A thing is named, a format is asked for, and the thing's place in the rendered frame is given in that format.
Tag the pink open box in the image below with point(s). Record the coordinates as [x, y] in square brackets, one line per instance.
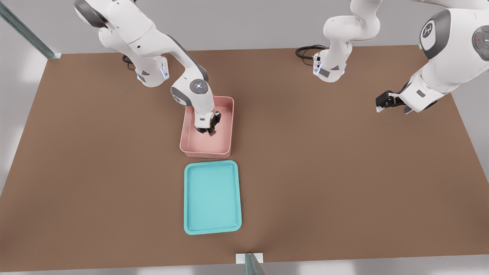
[208, 147]

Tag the pale blue-green tray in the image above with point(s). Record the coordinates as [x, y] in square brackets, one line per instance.
[212, 196]

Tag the silver frame post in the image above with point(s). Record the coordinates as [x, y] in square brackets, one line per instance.
[250, 263]
[26, 32]

